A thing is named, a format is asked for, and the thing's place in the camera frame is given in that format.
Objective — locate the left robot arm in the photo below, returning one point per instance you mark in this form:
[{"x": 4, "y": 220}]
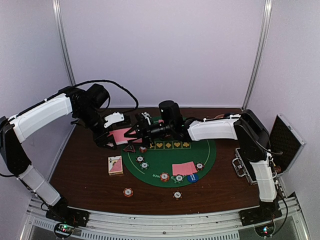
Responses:
[{"x": 82, "y": 105}]

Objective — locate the left aluminium frame post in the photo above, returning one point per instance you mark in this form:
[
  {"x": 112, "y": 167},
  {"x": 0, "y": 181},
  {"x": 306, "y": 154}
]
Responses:
[{"x": 63, "y": 43}]

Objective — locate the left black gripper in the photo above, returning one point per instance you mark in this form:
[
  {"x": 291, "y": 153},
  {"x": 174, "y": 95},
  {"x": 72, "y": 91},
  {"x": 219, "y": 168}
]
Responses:
[{"x": 101, "y": 141}]

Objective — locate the card deck box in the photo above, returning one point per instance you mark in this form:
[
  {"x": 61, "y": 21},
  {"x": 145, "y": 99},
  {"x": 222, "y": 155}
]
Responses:
[{"x": 115, "y": 165}]

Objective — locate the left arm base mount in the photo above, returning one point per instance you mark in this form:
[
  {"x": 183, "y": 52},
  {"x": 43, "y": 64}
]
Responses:
[{"x": 71, "y": 216}]

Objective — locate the green chip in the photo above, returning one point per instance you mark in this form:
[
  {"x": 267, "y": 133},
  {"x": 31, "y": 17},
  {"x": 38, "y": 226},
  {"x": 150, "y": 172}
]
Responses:
[
  {"x": 178, "y": 179},
  {"x": 144, "y": 165}
]

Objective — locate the red playing card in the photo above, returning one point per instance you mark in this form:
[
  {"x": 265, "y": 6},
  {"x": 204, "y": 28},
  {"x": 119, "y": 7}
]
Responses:
[{"x": 193, "y": 167}]

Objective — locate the patterned ceramic saucer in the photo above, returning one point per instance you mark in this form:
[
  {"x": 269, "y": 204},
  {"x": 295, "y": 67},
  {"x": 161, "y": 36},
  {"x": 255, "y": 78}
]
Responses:
[{"x": 220, "y": 116}]

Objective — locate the blue small blind button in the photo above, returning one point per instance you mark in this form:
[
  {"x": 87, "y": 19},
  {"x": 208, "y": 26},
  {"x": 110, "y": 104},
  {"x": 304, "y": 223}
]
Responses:
[{"x": 193, "y": 178}]

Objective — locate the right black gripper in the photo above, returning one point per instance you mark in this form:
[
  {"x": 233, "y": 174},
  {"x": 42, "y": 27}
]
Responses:
[{"x": 145, "y": 132}]

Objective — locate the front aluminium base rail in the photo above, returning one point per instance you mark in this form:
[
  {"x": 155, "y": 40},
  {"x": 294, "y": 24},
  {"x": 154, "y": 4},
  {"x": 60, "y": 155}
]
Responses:
[{"x": 223, "y": 225}]

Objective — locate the aluminium poker chip case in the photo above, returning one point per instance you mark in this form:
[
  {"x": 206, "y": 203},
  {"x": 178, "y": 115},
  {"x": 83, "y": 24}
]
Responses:
[{"x": 283, "y": 138}]

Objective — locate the aluminium frame post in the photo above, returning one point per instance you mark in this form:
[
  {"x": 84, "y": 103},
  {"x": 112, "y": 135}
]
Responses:
[
  {"x": 264, "y": 31},
  {"x": 63, "y": 43}
]

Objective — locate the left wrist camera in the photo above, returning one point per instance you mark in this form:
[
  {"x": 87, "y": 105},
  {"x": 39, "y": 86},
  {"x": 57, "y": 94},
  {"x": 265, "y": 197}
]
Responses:
[{"x": 116, "y": 118}]

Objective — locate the red chips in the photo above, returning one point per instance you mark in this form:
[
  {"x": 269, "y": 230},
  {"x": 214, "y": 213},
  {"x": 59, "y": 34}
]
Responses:
[
  {"x": 143, "y": 149},
  {"x": 164, "y": 177}
]

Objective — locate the brown poker chip stack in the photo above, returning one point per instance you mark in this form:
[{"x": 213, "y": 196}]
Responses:
[{"x": 177, "y": 195}]

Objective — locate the red card deck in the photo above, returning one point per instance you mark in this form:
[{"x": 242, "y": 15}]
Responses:
[{"x": 119, "y": 136}]

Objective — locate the orange poker chip stack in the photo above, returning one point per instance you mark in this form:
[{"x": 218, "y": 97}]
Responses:
[{"x": 128, "y": 192}]

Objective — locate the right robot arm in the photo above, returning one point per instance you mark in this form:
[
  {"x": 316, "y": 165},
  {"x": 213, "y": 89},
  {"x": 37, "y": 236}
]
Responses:
[{"x": 245, "y": 127}]

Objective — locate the black red triangular dealer button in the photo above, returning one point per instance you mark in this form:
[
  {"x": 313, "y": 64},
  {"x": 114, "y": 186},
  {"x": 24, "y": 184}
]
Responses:
[{"x": 129, "y": 148}]

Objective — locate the round green poker mat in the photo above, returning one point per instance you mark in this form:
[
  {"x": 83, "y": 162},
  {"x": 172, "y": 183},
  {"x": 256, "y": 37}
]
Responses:
[{"x": 166, "y": 152}]

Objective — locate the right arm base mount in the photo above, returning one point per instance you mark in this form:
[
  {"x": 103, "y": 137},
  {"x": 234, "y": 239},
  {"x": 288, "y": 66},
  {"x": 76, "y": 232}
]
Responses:
[{"x": 257, "y": 215}]

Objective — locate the right aluminium frame post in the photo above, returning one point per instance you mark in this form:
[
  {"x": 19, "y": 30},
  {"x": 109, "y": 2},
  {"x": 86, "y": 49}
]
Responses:
[{"x": 264, "y": 31}]

